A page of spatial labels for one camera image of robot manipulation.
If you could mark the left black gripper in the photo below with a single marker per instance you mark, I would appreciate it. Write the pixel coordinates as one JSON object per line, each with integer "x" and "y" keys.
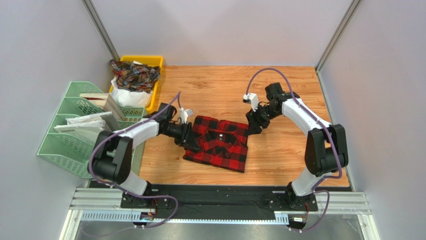
{"x": 187, "y": 138}

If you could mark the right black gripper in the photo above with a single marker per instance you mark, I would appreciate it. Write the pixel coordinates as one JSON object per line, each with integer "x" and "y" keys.
{"x": 255, "y": 118}

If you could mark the red black plaid shirt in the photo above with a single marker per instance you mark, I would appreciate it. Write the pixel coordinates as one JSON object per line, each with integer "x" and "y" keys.
{"x": 222, "y": 143}

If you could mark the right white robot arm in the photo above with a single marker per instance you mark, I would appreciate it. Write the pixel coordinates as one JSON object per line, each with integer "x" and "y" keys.
{"x": 326, "y": 146}

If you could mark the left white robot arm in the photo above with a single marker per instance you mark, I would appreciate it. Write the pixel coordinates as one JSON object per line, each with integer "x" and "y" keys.
{"x": 112, "y": 156}

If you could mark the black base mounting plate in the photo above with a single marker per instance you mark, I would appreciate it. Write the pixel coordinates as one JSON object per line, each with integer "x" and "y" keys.
{"x": 220, "y": 202}

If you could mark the white cloth in bin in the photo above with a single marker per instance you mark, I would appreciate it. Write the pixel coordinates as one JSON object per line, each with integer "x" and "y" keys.
{"x": 126, "y": 98}

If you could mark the yellow plastic bin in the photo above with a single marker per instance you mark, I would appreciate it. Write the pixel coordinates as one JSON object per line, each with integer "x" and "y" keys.
{"x": 151, "y": 60}

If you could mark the multicolour plaid shirt in bin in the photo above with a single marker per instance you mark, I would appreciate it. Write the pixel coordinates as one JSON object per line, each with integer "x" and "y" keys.
{"x": 135, "y": 77}

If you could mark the brown book in rack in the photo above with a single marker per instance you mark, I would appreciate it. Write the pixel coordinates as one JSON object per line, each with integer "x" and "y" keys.
{"x": 103, "y": 101}

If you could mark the papers in file rack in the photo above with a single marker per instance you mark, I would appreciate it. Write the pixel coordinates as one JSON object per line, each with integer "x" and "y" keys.
{"x": 87, "y": 128}

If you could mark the green plastic file rack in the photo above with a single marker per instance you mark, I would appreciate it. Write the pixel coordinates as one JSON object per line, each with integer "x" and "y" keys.
{"x": 71, "y": 136}

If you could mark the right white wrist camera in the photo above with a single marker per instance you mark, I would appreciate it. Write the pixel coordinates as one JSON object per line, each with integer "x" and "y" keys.
{"x": 252, "y": 99}

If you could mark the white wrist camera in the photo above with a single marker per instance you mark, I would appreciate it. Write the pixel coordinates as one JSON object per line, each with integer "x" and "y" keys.
{"x": 184, "y": 114}
{"x": 252, "y": 99}

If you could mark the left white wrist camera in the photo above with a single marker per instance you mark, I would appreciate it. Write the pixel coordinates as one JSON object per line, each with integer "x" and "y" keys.
{"x": 184, "y": 114}

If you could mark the aluminium rail frame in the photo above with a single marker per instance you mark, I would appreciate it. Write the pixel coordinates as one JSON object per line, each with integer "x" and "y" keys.
{"x": 344, "y": 214}

